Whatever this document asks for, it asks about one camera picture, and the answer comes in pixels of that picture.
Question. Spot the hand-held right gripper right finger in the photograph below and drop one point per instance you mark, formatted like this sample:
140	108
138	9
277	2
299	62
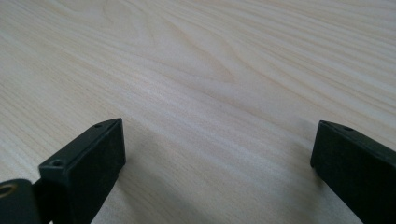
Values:
358	174

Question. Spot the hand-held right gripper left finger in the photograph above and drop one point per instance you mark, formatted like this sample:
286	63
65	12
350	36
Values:
84	168

